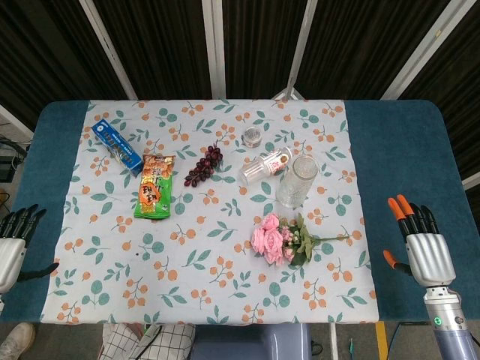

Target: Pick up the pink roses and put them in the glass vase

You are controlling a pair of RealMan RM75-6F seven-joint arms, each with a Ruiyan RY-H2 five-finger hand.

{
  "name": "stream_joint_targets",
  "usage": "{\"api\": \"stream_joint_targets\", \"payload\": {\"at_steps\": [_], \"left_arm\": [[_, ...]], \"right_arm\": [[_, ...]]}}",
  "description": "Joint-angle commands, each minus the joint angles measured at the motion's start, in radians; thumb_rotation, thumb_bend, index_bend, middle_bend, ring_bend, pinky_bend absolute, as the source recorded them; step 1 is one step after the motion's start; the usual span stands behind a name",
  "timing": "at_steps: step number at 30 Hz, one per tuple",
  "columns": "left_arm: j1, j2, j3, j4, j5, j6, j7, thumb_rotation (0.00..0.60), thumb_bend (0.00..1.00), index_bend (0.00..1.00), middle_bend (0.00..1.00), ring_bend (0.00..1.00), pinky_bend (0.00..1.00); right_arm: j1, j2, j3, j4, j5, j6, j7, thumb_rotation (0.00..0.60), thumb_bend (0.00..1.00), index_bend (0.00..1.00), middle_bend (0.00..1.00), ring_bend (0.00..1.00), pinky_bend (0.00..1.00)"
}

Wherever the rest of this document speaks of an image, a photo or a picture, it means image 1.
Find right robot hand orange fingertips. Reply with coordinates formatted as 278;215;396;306
382;193;458;288

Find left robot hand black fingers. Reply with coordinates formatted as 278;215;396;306
0;204;60;296

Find pink rose bouquet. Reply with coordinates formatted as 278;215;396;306
251;212;352;268

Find textured clear glass vase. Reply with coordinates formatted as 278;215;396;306
276;155;320;209

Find white shoe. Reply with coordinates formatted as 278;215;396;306
0;322;37;360

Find teal fabric table cover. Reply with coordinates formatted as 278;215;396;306
0;97;468;326

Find blue rectangular carton box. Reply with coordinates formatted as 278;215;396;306
91;118;144;178

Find green orange snack bag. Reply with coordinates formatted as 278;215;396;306
133;153;176;221

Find white black checked cloth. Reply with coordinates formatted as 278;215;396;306
97;322;197;360

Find clear bottle red label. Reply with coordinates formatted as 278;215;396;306
239;148;294;185

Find grey blue plastic stool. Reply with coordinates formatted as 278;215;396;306
189;322;313;360

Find floral print tablecloth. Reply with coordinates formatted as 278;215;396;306
39;97;382;326

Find purple grape bunch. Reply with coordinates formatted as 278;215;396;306
183;141;223;188

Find small glass jar silver lid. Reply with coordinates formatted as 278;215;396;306
241;126;264;148

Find grey metal stand foot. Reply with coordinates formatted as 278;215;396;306
271;76;303;101

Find black cable bundle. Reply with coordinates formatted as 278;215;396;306
0;137;30;183

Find white frame post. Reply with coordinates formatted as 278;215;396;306
286;0;328;99
79;0;139;101
381;0;480;101
201;0;230;101

